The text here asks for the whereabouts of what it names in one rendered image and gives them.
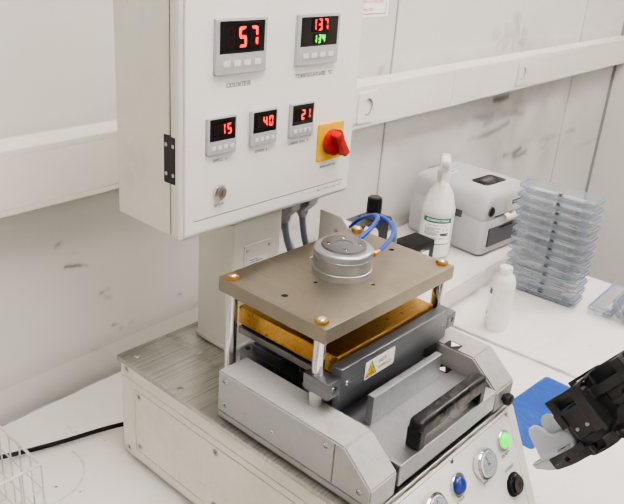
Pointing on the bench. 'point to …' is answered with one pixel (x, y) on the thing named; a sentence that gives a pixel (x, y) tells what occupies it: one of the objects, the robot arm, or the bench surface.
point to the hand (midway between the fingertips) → (545, 466)
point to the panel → (439, 478)
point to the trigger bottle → (439, 210)
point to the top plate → (336, 281)
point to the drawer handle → (444, 408)
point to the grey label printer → (473, 206)
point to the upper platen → (264, 331)
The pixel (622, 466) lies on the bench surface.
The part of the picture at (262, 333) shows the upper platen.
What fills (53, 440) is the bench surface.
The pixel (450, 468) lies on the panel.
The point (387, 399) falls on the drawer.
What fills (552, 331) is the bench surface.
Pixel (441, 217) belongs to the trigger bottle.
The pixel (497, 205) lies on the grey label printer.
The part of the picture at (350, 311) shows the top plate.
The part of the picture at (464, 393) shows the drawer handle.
